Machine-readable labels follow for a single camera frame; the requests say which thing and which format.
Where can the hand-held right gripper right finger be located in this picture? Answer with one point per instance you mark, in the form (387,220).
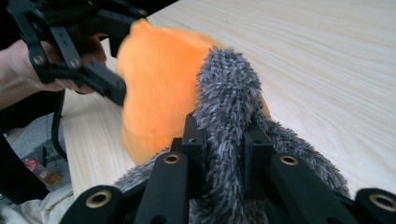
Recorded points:
(257,146)

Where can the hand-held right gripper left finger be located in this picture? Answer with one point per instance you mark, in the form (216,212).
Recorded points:
(196,140)

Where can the orange ball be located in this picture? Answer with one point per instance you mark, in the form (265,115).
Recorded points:
(155,93)

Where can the grey fuzzy cloth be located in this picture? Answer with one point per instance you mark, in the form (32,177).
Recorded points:
(227,93)

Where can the red label bottle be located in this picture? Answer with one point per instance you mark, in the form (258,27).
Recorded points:
(46,177)

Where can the black angled bar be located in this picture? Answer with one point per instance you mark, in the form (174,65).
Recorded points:
(18,174)

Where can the beige trousers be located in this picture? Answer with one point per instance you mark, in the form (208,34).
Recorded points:
(46,208)

